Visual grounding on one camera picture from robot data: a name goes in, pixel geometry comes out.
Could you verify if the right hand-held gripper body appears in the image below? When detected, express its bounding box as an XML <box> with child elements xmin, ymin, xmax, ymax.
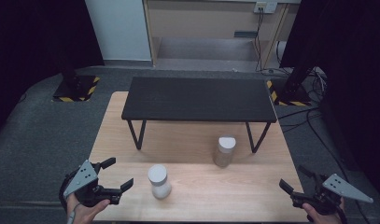
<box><xmin>290</xmin><ymin>173</ymin><xmax>374</xmax><ymax>217</ymax></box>

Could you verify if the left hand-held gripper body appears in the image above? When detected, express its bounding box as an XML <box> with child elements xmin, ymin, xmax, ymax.
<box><xmin>58</xmin><ymin>160</ymin><xmax>123</xmax><ymax>208</ymax></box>

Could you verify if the jar of white powder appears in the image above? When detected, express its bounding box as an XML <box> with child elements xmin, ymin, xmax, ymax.
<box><xmin>147</xmin><ymin>163</ymin><xmax>173</xmax><ymax>201</ymax></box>

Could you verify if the jar of brown powder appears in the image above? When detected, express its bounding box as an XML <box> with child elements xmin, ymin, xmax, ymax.
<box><xmin>212</xmin><ymin>134</ymin><xmax>237</xmax><ymax>168</ymax></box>

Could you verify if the black shelf with metal legs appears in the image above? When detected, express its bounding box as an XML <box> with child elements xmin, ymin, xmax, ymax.
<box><xmin>120</xmin><ymin>77</ymin><xmax>278</xmax><ymax>154</ymax></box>

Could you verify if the person's right hand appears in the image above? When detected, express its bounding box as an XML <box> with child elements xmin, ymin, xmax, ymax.
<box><xmin>302</xmin><ymin>197</ymin><xmax>348</xmax><ymax>224</ymax></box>

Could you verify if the person's left hand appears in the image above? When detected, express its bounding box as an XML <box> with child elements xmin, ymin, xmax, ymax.
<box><xmin>65</xmin><ymin>193</ymin><xmax>111</xmax><ymax>224</ymax></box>

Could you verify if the black stand base striped tape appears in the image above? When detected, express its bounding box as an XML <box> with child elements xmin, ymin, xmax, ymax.
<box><xmin>265</xmin><ymin>78</ymin><xmax>313</xmax><ymax>107</ymax></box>
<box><xmin>51</xmin><ymin>74</ymin><xmax>102</xmax><ymax>103</ymax></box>

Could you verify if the white panel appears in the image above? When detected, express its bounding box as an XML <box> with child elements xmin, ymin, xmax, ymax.
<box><xmin>84</xmin><ymin>0</ymin><xmax>153</xmax><ymax>63</ymax></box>

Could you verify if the black curtain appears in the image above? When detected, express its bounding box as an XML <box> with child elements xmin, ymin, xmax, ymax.
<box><xmin>0</xmin><ymin>0</ymin><xmax>105</xmax><ymax>141</ymax></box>
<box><xmin>279</xmin><ymin>0</ymin><xmax>380</xmax><ymax>202</ymax></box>

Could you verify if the small grey box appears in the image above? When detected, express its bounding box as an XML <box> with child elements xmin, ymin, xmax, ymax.
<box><xmin>233</xmin><ymin>30</ymin><xmax>259</xmax><ymax>39</ymax></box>

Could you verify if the grey cable at left wrist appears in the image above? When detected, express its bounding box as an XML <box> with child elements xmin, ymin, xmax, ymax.
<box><xmin>65</xmin><ymin>203</ymin><xmax>83</xmax><ymax>224</ymax></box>

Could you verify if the bundle of cables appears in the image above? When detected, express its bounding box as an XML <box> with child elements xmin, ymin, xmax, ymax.
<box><xmin>298</xmin><ymin>65</ymin><xmax>330</xmax><ymax>101</ymax></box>

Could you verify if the black cable from socket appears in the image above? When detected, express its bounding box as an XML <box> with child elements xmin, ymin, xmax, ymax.
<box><xmin>254</xmin><ymin>11</ymin><xmax>265</xmax><ymax>73</ymax></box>

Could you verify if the white wall socket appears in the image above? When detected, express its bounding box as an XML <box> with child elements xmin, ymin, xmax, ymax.
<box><xmin>253</xmin><ymin>1</ymin><xmax>278</xmax><ymax>14</ymax></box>

